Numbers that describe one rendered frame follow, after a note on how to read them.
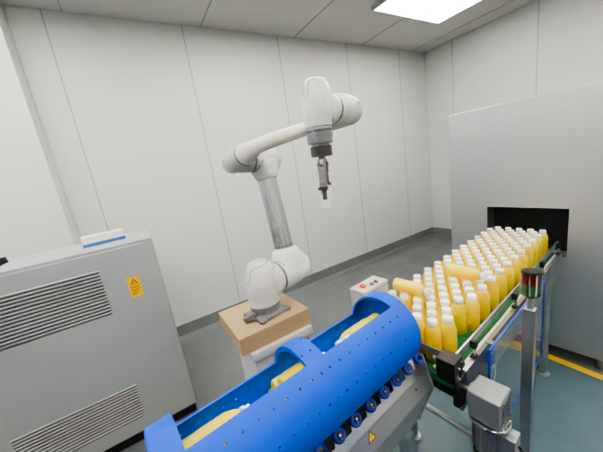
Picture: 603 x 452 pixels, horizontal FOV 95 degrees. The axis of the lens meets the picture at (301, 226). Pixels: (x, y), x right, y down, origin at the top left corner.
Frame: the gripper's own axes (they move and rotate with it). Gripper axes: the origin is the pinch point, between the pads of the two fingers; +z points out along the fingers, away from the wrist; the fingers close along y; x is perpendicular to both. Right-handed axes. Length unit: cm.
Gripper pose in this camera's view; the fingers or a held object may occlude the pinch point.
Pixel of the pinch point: (327, 203)
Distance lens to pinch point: 100.3
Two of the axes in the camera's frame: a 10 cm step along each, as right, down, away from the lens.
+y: 1.3, -2.4, 9.6
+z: 1.3, 9.7, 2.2
